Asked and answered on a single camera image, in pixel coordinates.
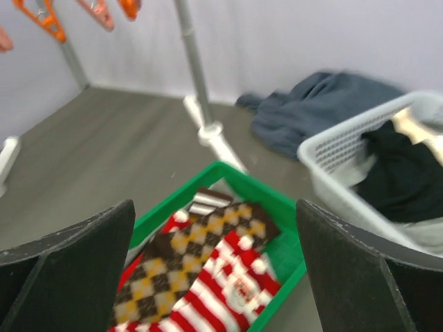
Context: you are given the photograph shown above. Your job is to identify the blue grey cloth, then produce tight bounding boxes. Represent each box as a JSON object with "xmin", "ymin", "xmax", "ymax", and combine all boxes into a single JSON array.
[{"xmin": 235, "ymin": 71, "xmax": 405, "ymax": 160}]

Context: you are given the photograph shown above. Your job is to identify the white and silver drying rack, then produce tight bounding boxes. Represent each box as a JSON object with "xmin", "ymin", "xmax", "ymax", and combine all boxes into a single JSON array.
[{"xmin": 1, "ymin": 1, "xmax": 247, "ymax": 197}]

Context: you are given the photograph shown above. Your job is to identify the black cream garment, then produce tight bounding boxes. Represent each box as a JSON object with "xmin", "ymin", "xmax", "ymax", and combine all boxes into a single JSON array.
[{"xmin": 356, "ymin": 120, "xmax": 442, "ymax": 223}]

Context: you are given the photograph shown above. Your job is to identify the green plastic crate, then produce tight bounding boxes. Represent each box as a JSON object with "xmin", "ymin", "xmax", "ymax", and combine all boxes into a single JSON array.
[{"xmin": 127, "ymin": 161, "xmax": 307, "ymax": 331}]

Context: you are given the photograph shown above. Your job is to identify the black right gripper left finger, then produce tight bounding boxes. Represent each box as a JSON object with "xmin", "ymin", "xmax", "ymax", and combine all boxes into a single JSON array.
[{"xmin": 1, "ymin": 200, "xmax": 135, "ymax": 331}]

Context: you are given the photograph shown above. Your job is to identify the white plastic laundry basket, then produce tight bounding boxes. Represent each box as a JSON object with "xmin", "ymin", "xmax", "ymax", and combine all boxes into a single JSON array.
[{"xmin": 297, "ymin": 91, "xmax": 442, "ymax": 254}]

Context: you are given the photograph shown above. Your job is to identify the red white striped sock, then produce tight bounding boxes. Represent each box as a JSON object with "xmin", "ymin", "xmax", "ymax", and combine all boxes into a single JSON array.
[{"xmin": 111, "ymin": 231, "xmax": 281, "ymax": 331}]

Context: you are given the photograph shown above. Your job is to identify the brown white striped sock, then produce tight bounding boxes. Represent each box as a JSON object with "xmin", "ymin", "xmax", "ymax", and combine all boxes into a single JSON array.
[{"xmin": 187, "ymin": 187, "xmax": 234, "ymax": 216}]

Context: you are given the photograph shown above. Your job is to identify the pink round clip hanger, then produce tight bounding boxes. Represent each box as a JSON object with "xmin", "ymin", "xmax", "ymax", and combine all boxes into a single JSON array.
[{"xmin": 12, "ymin": 0, "xmax": 142, "ymax": 44}]

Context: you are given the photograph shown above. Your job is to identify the brown argyle sock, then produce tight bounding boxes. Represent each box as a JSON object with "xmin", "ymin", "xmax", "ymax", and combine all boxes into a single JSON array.
[{"xmin": 109, "ymin": 202, "xmax": 280, "ymax": 326}]

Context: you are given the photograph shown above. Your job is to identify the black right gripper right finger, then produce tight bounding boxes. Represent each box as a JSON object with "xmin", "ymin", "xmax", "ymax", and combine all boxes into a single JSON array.
[{"xmin": 296, "ymin": 199, "xmax": 442, "ymax": 331}]

